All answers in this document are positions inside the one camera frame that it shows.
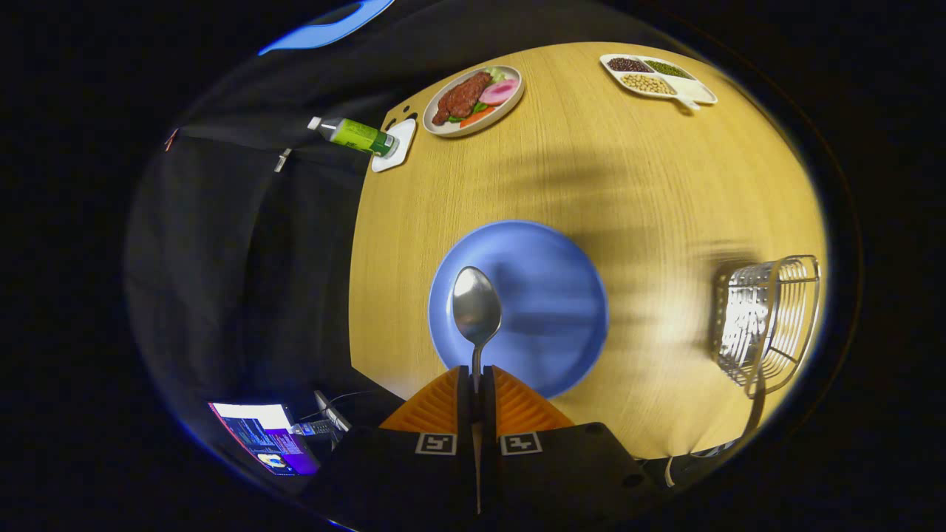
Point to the copper clip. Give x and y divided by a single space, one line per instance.
171 139

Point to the blue plate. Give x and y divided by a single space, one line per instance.
547 295

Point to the white square coaster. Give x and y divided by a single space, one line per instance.
399 151

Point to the grey keyboard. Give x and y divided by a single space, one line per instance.
332 412

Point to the grey plate with food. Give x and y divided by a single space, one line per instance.
473 100

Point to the perforated metal basket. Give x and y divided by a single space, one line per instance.
765 325

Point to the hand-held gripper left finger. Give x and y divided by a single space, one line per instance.
464 399

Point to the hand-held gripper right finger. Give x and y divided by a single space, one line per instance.
489 399

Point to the lit computer screen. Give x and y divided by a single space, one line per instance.
262 440

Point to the black backdrop cloth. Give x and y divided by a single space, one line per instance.
244 258

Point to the white divided tray with beans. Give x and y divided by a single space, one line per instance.
654 77

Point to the silver clip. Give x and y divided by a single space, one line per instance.
282 159

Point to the green plastic bottle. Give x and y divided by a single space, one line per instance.
355 135

